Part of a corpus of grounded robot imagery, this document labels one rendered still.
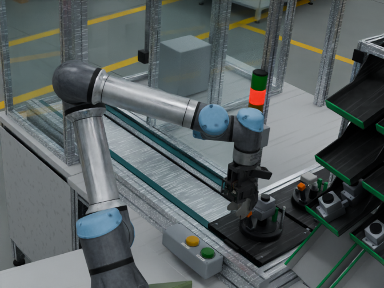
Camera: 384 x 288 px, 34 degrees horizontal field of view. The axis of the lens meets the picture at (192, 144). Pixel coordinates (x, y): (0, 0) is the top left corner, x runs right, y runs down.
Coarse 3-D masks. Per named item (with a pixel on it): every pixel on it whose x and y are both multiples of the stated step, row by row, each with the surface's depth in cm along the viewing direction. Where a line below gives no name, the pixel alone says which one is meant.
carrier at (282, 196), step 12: (300, 180) 228; (312, 180) 226; (276, 192) 220; (288, 192) 221; (312, 192) 213; (276, 204) 214; (288, 204) 214; (300, 204) 211; (288, 216) 210; (300, 216) 209; (312, 216) 209; (312, 228) 204
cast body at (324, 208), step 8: (320, 200) 167; (328, 200) 165; (336, 200) 165; (344, 200) 170; (320, 208) 169; (328, 208) 165; (336, 208) 166; (344, 208) 167; (320, 216) 170; (328, 216) 167; (336, 216) 168
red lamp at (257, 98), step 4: (252, 92) 200; (256, 92) 199; (260, 92) 199; (264, 92) 200; (252, 96) 201; (256, 96) 200; (260, 96) 200; (264, 96) 201; (252, 100) 201; (256, 100) 201; (260, 100) 201; (264, 100) 202; (256, 104) 201; (260, 104) 202
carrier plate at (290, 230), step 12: (228, 216) 206; (216, 228) 200; (228, 228) 200; (288, 228) 203; (300, 228) 203; (228, 240) 196; (240, 240) 196; (252, 240) 196; (276, 240) 197; (288, 240) 197; (300, 240) 198; (240, 252) 193; (252, 252) 191; (264, 252) 191; (276, 252) 192; (264, 264) 188
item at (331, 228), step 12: (336, 180) 174; (324, 192) 174; (336, 192) 175; (312, 204) 173; (360, 204) 170; (372, 204) 166; (348, 216) 168; (360, 216) 165; (336, 228) 166; (348, 228) 165
